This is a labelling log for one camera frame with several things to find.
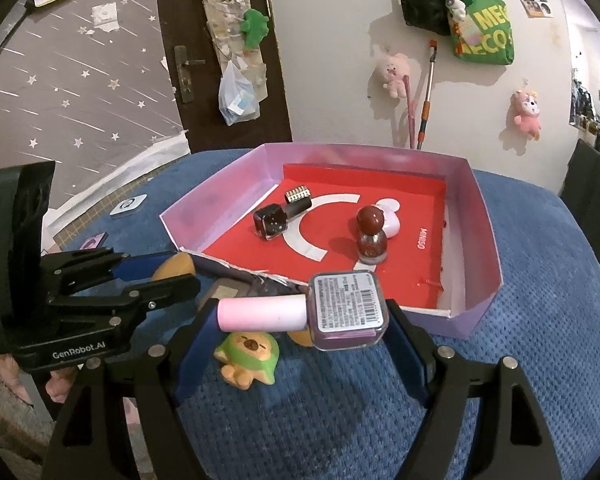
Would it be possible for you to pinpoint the black-clothed side table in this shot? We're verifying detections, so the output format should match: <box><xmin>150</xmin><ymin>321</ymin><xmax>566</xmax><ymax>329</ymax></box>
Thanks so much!
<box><xmin>557</xmin><ymin>139</ymin><xmax>600</xmax><ymax>281</ymax></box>

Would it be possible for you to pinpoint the green yellow toy figurine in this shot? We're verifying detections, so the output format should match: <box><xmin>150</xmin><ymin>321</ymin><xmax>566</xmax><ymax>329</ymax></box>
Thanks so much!
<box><xmin>215</xmin><ymin>331</ymin><xmax>281</xmax><ymax>390</ymax></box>

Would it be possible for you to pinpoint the white paper patch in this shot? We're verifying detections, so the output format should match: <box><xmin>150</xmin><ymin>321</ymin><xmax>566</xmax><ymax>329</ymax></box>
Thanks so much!
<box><xmin>91</xmin><ymin>2</ymin><xmax>118</xmax><ymax>31</ymax></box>

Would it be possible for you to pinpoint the pink bear plush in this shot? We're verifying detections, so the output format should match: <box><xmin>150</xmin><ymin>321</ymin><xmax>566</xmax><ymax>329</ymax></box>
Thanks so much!
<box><xmin>511</xmin><ymin>90</ymin><xmax>543</xmax><ymax>141</ymax></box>

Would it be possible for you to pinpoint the green tote bag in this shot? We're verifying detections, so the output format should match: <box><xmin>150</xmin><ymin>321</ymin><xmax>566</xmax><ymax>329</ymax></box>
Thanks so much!
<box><xmin>450</xmin><ymin>0</ymin><xmax>515</xmax><ymax>67</ymax></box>

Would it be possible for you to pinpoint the hanging fabric organizer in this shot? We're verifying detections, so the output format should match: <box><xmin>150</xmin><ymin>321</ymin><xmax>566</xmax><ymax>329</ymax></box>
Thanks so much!
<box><xmin>187</xmin><ymin>0</ymin><xmax>271</xmax><ymax>111</ymax></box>

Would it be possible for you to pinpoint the green plush toy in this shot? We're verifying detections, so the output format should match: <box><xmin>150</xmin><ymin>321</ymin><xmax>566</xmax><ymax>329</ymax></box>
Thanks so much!
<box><xmin>240</xmin><ymin>8</ymin><xmax>271</xmax><ymax>50</ymax></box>

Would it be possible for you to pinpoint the pink stick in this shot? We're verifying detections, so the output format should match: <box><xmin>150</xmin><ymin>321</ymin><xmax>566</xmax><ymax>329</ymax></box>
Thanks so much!
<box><xmin>404</xmin><ymin>75</ymin><xmax>417</xmax><ymax>148</ymax></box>

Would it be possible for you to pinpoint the pink card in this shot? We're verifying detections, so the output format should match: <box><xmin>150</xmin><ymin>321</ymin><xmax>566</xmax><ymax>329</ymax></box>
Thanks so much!
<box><xmin>77</xmin><ymin>232</ymin><xmax>108</xmax><ymax>252</ymax></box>

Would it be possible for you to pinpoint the wall mirror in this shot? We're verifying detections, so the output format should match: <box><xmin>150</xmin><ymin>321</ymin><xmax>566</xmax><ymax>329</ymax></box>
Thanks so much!
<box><xmin>562</xmin><ymin>0</ymin><xmax>600</xmax><ymax>131</ymax></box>

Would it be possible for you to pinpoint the clear plastic bag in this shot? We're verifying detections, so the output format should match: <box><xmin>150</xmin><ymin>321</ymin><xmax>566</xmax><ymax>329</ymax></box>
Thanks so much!
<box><xmin>218</xmin><ymin>60</ymin><xmax>261</xmax><ymax>127</ymax></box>

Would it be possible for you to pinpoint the black cube bottle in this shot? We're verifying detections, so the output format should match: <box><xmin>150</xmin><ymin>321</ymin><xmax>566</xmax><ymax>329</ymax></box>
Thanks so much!
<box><xmin>252</xmin><ymin>204</ymin><xmax>287</xmax><ymax>241</ymax></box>

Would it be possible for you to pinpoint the person's left hand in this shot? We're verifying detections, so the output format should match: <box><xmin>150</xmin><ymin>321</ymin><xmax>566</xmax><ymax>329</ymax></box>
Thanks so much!
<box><xmin>45</xmin><ymin>366</ymin><xmax>83</xmax><ymax>403</ymax></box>

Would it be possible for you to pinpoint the grey square case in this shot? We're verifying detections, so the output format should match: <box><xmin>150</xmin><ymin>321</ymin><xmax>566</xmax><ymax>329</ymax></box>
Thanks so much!
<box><xmin>197</xmin><ymin>277</ymin><xmax>261</xmax><ymax>311</ymax></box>

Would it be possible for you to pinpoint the brass door handle plate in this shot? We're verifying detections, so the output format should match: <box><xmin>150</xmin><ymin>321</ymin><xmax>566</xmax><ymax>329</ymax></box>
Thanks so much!
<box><xmin>174</xmin><ymin>45</ymin><xmax>207</xmax><ymax>105</ymax></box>

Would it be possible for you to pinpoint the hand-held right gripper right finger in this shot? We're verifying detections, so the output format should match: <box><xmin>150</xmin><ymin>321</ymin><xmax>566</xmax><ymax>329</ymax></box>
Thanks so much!
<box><xmin>382</xmin><ymin>299</ymin><xmax>563</xmax><ymax>480</ymax></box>

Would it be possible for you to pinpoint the person's left forearm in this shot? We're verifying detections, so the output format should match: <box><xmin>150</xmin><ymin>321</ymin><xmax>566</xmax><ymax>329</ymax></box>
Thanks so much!
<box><xmin>0</xmin><ymin>355</ymin><xmax>56</xmax><ymax>466</ymax></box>

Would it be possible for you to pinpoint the black cylinder tube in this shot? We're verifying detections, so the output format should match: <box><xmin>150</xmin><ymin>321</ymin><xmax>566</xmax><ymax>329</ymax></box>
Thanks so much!
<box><xmin>282</xmin><ymin>196</ymin><xmax>313</xmax><ymax>218</ymax></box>

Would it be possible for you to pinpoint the blue knitted blanket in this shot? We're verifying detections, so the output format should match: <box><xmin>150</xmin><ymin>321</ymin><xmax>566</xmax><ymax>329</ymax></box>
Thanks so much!
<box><xmin>55</xmin><ymin>150</ymin><xmax>600</xmax><ymax>480</ymax></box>

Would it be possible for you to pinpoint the clutter of toiletries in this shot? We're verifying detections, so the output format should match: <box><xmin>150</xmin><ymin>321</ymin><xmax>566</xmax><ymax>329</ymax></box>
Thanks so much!
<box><xmin>570</xmin><ymin>67</ymin><xmax>600</xmax><ymax>166</ymax></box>

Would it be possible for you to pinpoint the silver orange mop stick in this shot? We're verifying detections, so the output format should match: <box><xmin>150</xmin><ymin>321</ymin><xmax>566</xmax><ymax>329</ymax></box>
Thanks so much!
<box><xmin>416</xmin><ymin>39</ymin><xmax>440</xmax><ymax>150</ymax></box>

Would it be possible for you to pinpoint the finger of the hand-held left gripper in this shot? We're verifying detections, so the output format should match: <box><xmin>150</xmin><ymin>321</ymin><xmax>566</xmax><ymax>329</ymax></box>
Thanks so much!
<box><xmin>40</xmin><ymin>250</ymin><xmax>181</xmax><ymax>293</ymax></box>
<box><xmin>50</xmin><ymin>275</ymin><xmax>201</xmax><ymax>321</ymax></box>

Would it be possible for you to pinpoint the purple cardboard box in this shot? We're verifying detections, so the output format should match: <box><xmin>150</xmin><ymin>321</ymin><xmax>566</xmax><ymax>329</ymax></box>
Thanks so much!
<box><xmin>159</xmin><ymin>142</ymin><xmax>503</xmax><ymax>341</ymax></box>

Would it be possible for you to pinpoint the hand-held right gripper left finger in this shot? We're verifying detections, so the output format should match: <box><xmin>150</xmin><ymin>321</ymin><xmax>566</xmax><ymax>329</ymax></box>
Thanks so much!
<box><xmin>40</xmin><ymin>297</ymin><xmax>221</xmax><ymax>480</ymax></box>

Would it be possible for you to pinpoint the purple nail polish bottle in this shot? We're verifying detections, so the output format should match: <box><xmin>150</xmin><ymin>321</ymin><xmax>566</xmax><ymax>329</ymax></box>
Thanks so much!
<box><xmin>217</xmin><ymin>271</ymin><xmax>390</xmax><ymax>351</ymax></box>

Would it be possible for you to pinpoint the red-capped glitter bottle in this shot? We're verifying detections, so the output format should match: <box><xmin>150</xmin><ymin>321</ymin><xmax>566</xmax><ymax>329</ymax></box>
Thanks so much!
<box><xmin>355</xmin><ymin>205</ymin><xmax>390</xmax><ymax>265</ymax></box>

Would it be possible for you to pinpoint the pink pig plush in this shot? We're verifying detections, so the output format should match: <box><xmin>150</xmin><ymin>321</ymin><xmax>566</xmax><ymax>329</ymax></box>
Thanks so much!
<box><xmin>375</xmin><ymin>52</ymin><xmax>415</xmax><ymax>99</ymax></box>

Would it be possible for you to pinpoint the white card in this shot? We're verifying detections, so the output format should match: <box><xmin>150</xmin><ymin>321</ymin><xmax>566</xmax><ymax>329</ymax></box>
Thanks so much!
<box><xmin>109</xmin><ymin>194</ymin><xmax>148</xmax><ymax>218</ymax></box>

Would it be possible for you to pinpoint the pink mini printer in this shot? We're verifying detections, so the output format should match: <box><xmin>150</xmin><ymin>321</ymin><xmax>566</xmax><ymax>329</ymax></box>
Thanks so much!
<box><xmin>375</xmin><ymin>199</ymin><xmax>402</xmax><ymax>238</ymax></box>

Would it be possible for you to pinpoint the dark brown door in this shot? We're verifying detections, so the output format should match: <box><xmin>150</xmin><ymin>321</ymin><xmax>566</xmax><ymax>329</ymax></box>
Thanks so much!
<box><xmin>152</xmin><ymin>0</ymin><xmax>293</xmax><ymax>153</ymax></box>

